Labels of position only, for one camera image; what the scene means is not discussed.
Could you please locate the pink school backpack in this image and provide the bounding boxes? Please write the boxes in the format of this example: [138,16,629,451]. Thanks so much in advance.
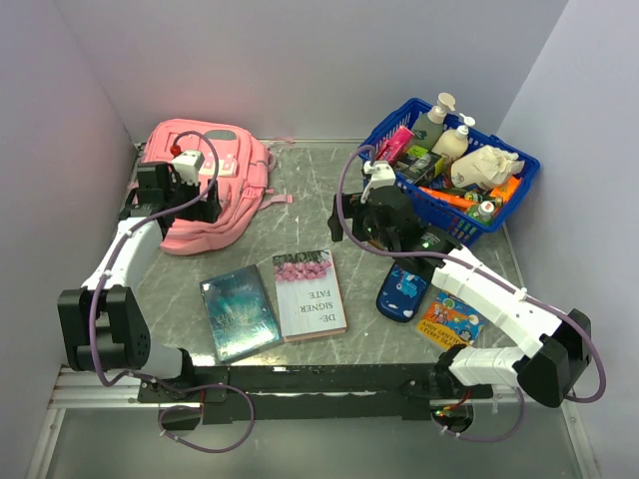
[141,119,294,255]

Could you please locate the white book pink flowers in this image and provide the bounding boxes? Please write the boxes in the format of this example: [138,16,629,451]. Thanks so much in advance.
[272,249,347,342]

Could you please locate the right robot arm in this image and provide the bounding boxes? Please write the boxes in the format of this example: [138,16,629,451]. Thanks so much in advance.
[327,186,594,407]

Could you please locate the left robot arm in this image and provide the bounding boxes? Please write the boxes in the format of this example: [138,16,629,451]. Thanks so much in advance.
[57,150,221,401]

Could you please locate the beige cloth bag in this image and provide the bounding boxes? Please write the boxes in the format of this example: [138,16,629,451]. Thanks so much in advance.
[450,146,525,191]

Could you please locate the orange snack pack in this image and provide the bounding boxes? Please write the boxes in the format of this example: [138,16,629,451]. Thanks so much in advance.
[489,177,520,203]

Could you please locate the black green box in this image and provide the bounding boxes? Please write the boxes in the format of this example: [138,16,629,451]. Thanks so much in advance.
[393,146,443,186]

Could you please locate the pink box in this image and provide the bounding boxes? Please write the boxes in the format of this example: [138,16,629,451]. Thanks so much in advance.
[375,126,413,166]

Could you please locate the blue pencil case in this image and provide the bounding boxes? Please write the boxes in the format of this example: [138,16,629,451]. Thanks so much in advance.
[375,263,428,323]

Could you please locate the orange packet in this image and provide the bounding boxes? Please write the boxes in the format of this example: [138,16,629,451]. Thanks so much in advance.
[419,187,476,210]

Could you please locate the blue plastic basket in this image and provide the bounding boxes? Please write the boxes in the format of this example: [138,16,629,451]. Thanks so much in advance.
[362,98,540,246]

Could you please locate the green bottle red cap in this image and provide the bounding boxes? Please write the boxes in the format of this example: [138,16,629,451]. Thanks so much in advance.
[465,198,502,226]

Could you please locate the grey pump bottle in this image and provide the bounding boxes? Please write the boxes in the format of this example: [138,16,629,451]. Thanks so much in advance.
[411,92,456,151]

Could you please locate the cream pump bottle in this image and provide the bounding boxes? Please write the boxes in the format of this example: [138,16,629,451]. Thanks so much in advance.
[432,114,476,166]

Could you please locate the yellow children's book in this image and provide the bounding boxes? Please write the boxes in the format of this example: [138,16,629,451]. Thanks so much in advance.
[416,291,486,350]

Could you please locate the teal hardcover book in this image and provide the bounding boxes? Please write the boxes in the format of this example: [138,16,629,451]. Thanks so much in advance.
[200,264,283,364]

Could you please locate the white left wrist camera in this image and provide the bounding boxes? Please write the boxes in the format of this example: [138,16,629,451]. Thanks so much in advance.
[171,150,205,186]

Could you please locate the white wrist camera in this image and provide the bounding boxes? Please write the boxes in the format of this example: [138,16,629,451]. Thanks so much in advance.
[360,161,395,204]
[171,150,205,186]

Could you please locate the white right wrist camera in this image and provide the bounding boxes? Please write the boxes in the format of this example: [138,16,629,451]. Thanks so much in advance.
[360,161,395,204]

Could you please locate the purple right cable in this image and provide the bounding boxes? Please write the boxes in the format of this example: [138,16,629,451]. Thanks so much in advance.
[336,144,608,444]

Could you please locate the purple cable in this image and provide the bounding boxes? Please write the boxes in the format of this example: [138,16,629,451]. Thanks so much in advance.
[89,130,256,454]
[336,144,608,444]

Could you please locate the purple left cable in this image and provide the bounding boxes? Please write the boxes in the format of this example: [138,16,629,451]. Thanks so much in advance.
[89,130,256,454]

